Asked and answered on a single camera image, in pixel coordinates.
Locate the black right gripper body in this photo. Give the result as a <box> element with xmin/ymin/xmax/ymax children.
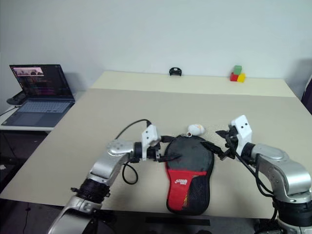
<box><xmin>224</xmin><ymin>124</ymin><xmax>239</xmax><ymax>161</ymax></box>

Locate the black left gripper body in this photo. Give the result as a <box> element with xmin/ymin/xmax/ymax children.
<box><xmin>147</xmin><ymin>140</ymin><xmax>164</xmax><ymax>163</ymax></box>

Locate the black red paddle case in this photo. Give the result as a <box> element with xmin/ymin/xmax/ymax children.
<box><xmin>163</xmin><ymin>135</ymin><xmax>215</xmax><ymax>215</ymax></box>

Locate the dark chair back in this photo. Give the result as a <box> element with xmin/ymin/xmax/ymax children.
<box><xmin>301</xmin><ymin>73</ymin><xmax>312</xmax><ymax>111</ymax></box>

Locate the open dark laptop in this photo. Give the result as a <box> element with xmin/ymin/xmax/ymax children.
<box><xmin>1</xmin><ymin>64</ymin><xmax>76</xmax><ymax>128</ymax></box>

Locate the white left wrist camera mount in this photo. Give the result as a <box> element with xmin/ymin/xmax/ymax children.
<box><xmin>140</xmin><ymin>124</ymin><xmax>162</xmax><ymax>162</ymax></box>

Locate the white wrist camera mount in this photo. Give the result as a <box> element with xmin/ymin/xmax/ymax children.
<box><xmin>230</xmin><ymin>114</ymin><xmax>253</xmax><ymax>156</ymax></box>
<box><xmin>140</xmin><ymin>124</ymin><xmax>162</xmax><ymax>162</ymax></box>

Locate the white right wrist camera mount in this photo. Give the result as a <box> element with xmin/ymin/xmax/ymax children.
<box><xmin>230</xmin><ymin>114</ymin><xmax>253</xmax><ymax>156</ymax></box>

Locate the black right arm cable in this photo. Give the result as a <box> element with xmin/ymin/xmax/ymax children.
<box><xmin>225</xmin><ymin>136</ymin><xmax>276</xmax><ymax>198</ymax></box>

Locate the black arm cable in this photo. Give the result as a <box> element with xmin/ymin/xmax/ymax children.
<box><xmin>116</xmin><ymin>118</ymin><xmax>153</xmax><ymax>185</ymax></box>
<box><xmin>225</xmin><ymin>136</ymin><xmax>276</xmax><ymax>198</ymax></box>

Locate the white ball keychain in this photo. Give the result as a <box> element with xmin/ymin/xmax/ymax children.
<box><xmin>187</xmin><ymin>123</ymin><xmax>205</xmax><ymax>137</ymax></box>

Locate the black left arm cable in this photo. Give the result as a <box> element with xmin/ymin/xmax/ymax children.
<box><xmin>116</xmin><ymin>118</ymin><xmax>153</xmax><ymax>185</ymax></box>

